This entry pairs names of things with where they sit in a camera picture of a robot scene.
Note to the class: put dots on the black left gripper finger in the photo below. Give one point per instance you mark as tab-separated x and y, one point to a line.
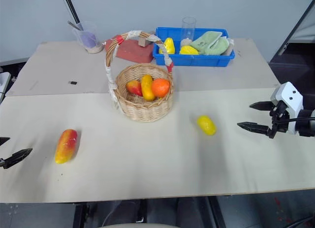
3	140
17	157

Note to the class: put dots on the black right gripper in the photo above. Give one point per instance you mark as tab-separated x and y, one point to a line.
279	119

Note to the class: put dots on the orange fruit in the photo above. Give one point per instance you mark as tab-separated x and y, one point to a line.
160	87

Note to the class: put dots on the red-yellow mango, large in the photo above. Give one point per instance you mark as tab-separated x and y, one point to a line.
66	146

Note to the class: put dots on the small yellow lemon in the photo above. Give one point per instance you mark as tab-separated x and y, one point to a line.
206	125

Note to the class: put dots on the white device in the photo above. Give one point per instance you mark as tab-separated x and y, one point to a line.
4	85

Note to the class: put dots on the dark cabinet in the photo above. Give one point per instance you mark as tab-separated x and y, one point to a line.
292	68

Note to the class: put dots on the blue plastic bin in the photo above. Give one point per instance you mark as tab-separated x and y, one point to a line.
192	60

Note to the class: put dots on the green cloth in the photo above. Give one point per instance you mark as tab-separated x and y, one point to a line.
209	44

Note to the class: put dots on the small black clip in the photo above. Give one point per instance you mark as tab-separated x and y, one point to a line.
72	83

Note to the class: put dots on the yellow starfruit toy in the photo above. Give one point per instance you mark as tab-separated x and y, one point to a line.
188	50
169	45

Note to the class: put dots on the dark metal stand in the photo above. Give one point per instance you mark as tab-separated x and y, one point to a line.
296	21

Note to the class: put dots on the yellow-orange mango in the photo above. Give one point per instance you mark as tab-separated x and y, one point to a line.
147	88

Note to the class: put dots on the clear glass tumbler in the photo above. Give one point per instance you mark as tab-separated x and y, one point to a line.
189	26

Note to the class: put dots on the red-yellow mango, small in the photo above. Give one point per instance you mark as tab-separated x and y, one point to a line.
133	87

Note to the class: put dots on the clear measuring cup, purple filling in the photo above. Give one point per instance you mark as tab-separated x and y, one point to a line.
89	39

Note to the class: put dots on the metal tongs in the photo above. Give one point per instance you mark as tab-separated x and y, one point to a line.
75	25

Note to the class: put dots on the small wooden block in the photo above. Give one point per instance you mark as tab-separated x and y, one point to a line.
142	42

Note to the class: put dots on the red brick block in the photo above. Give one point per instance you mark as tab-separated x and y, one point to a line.
134	53

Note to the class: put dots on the black pole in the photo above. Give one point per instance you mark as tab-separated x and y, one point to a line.
72	10

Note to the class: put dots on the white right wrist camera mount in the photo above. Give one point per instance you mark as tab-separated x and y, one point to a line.
290	97

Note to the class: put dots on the black table frame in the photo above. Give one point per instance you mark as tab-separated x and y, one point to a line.
216	210

